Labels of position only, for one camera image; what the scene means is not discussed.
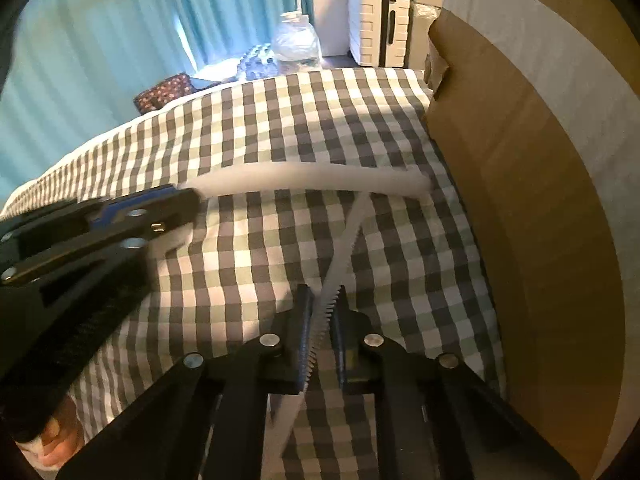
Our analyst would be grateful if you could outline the white toothed plastic strip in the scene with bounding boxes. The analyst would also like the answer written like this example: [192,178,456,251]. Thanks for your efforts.
[260,192,372,479]

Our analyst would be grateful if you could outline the left hand with tissue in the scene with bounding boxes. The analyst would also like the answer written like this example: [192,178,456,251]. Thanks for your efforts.
[17,396,85,471]

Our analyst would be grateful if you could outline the dark floral bag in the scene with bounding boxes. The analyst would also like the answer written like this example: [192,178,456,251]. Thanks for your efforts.
[134,73,196,115]

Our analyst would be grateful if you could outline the green white checkered cloth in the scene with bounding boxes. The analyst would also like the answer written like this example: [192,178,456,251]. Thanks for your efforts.
[0,67,509,480]

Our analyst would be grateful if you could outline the teal curtain left panel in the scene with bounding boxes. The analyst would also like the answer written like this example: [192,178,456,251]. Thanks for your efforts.
[1,0,191,197]

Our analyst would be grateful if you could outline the teal curtain panel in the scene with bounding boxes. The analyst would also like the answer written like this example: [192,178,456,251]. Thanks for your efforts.
[172,0,314,70]
[1,0,191,197]

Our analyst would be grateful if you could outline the pack of water bottles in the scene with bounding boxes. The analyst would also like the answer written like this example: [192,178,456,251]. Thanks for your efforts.
[236,44,279,81]

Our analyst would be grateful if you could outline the teal curtain middle panel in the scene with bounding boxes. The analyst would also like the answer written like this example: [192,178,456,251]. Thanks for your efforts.
[172,0,314,70]

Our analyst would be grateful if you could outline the large clear water jug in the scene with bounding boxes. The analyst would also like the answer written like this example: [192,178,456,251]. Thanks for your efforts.
[271,11,322,75]

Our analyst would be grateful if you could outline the white suitcase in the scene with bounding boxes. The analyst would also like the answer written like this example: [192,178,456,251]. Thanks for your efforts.
[348,0,410,68]

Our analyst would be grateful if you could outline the cardboard box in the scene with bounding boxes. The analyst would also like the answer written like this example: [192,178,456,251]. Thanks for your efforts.
[426,0,639,479]

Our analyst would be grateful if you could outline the grey mini fridge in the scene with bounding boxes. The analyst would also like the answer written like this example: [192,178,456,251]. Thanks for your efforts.
[407,0,444,70]

